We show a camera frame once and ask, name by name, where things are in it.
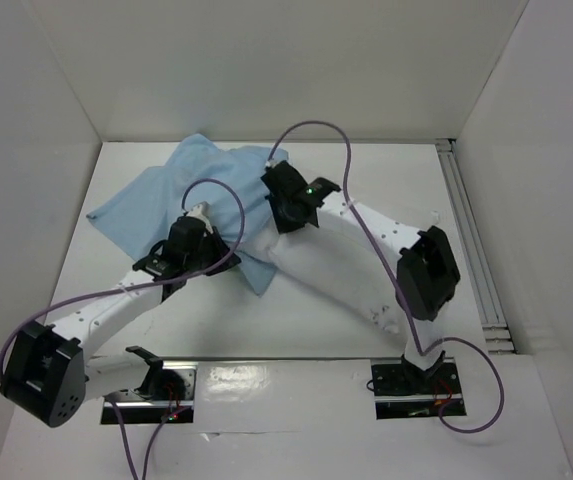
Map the blue green pillowcase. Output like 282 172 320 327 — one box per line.
85 131 282 298

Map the white pillow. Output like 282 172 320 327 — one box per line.
242 220 409 341

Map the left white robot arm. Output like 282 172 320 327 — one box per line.
0 214 241 428

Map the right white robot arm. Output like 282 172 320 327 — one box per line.
261 161 461 392

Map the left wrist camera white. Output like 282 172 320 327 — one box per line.
187 202 213 233

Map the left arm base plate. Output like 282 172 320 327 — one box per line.
87 357 198 425

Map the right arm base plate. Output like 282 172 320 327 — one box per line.
366 357 467 420

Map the aluminium rail frame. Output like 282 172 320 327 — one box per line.
436 139 517 355

